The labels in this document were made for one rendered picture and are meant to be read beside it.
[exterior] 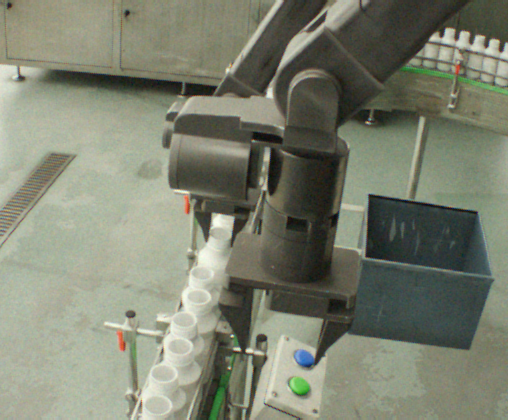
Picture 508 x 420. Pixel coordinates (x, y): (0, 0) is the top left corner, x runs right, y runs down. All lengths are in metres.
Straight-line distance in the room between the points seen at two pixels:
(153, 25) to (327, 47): 4.24
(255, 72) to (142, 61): 3.83
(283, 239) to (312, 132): 0.09
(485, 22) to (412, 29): 6.03
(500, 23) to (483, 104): 3.77
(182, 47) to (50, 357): 2.59
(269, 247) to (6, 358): 2.23
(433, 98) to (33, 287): 1.81
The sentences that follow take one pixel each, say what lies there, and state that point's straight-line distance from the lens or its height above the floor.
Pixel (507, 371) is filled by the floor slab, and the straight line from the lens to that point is 2.91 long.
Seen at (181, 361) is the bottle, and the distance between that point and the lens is 0.96.
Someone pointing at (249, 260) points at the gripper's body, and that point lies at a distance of 0.56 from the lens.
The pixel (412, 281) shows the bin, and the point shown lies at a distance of 1.61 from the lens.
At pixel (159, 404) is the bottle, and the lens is 0.91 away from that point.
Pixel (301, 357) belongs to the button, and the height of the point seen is 1.12.
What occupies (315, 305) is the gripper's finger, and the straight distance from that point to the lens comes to 0.55.
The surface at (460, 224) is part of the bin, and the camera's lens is 1.90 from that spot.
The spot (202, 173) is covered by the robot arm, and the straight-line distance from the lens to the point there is 0.51.
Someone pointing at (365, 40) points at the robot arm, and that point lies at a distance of 0.46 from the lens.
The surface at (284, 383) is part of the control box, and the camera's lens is 1.00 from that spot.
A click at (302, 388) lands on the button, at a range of 0.99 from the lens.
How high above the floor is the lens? 1.81
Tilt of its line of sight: 31 degrees down
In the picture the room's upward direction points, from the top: 5 degrees clockwise
